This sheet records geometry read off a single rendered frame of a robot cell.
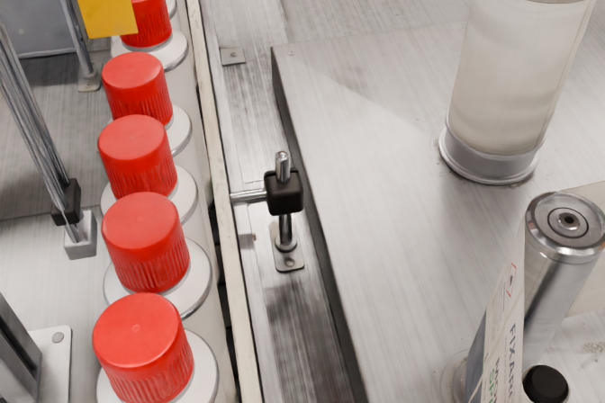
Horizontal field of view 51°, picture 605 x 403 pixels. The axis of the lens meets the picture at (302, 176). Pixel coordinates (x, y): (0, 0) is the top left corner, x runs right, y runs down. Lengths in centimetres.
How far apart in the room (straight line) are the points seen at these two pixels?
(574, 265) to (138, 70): 24
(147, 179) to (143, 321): 9
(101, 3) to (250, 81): 36
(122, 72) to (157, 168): 7
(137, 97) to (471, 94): 28
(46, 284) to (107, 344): 35
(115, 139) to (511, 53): 29
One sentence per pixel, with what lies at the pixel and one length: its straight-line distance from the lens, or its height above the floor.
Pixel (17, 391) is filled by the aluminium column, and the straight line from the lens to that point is 52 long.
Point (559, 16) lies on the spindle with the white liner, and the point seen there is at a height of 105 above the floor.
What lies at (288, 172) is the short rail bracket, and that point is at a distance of 49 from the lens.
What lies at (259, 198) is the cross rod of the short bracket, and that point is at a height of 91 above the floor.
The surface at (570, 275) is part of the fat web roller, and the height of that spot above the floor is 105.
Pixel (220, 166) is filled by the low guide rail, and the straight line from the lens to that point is 53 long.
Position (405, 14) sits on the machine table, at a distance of 85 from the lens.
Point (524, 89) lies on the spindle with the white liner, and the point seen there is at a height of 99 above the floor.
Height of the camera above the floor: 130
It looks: 48 degrees down
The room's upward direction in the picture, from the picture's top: 1 degrees counter-clockwise
